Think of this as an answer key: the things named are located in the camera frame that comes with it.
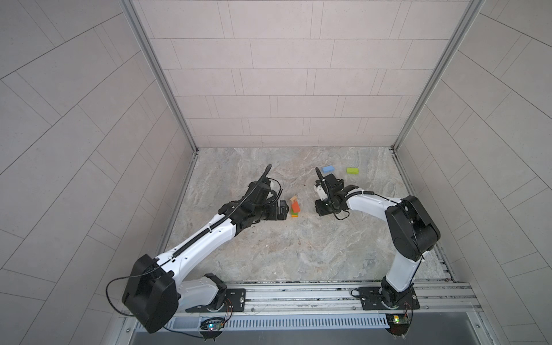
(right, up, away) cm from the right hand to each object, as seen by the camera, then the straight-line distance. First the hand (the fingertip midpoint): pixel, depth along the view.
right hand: (316, 209), depth 94 cm
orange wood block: (-10, -2, -3) cm, 10 cm away
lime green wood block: (+20, +17, +14) cm, 30 cm away
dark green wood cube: (-10, -1, -3) cm, 10 cm away
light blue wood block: (+8, +18, +15) cm, 24 cm away
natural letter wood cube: (-10, +6, -5) cm, 13 cm away
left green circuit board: (-36, -30, -29) cm, 55 cm away
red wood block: (-9, +2, -3) cm, 10 cm away
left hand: (-14, +4, -15) cm, 21 cm away
